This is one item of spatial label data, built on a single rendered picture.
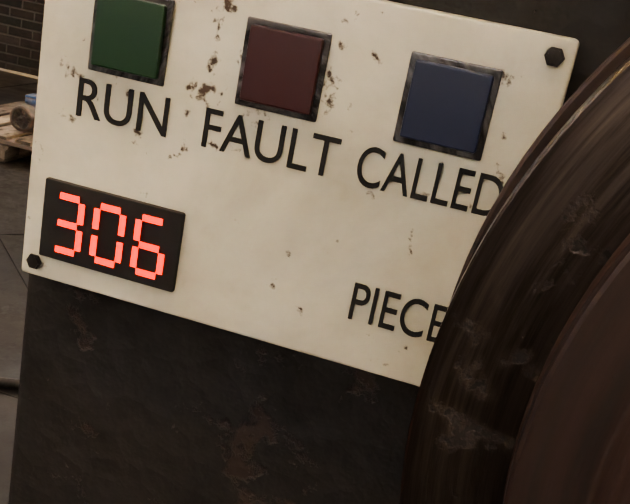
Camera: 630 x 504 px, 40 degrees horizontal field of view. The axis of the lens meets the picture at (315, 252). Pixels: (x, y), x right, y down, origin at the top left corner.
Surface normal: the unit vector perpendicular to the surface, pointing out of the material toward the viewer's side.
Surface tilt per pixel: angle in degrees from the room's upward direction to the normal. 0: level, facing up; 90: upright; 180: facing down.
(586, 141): 90
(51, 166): 90
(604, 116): 90
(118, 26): 90
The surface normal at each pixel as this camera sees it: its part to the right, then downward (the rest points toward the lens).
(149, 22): -0.26, 0.26
